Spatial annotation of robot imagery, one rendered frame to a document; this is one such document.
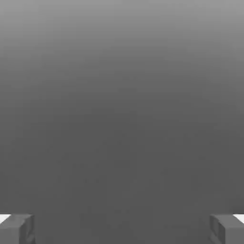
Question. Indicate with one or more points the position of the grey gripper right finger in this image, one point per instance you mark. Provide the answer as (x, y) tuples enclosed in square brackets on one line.
[(228, 230)]

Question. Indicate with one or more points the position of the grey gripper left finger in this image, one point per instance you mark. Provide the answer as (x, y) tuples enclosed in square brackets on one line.
[(15, 230)]

